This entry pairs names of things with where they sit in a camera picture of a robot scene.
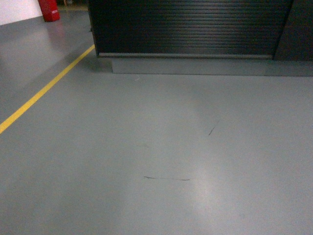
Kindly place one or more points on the black checkout counter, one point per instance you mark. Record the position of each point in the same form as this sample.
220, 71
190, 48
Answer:
206, 37

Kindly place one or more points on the red fire extinguisher box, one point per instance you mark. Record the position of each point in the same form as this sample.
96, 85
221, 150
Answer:
49, 10

